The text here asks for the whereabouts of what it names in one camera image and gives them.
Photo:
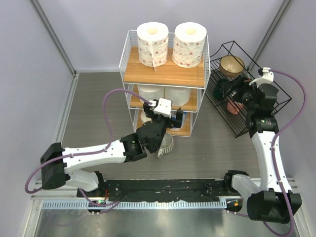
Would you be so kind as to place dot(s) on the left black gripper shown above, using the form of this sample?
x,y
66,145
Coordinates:
x,y
150,114

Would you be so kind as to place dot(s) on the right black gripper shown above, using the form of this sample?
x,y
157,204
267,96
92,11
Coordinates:
x,y
240,85

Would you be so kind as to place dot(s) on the beige paper roll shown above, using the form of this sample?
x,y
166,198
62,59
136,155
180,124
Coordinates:
x,y
144,118

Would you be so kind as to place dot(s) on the plain white paper roll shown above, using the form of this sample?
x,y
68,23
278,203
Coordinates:
x,y
178,95

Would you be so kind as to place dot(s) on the white wire three-tier shelf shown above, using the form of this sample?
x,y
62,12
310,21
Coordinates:
x,y
133,73

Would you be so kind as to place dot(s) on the white patterned paper roll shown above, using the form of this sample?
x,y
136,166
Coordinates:
x,y
152,39

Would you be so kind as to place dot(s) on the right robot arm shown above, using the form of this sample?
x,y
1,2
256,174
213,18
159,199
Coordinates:
x,y
273,201

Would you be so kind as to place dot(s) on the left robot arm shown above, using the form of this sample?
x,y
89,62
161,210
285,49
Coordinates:
x,y
65,166

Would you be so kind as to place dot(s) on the tan ceramic bowl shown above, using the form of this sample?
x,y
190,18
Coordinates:
x,y
231,66

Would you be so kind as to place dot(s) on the dark green mug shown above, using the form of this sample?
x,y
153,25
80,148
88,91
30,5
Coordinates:
x,y
217,92

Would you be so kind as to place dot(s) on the pink mug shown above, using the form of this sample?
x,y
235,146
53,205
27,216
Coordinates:
x,y
234,107

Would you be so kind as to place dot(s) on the grey ribbed glass mug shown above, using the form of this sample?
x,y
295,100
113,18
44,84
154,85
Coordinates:
x,y
166,146

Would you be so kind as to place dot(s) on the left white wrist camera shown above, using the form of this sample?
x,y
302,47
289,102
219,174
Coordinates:
x,y
161,106

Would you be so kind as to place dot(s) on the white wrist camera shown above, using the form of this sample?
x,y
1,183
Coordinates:
x,y
266,76
161,106

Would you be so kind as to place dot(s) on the black wire dish rack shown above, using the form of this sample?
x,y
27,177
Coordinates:
x,y
242,123

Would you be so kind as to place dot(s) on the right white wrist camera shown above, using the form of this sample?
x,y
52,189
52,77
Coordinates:
x,y
266,76

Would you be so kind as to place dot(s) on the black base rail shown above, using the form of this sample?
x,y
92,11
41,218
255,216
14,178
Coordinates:
x,y
190,190

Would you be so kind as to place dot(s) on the white slotted cable duct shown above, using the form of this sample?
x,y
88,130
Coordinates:
x,y
83,204

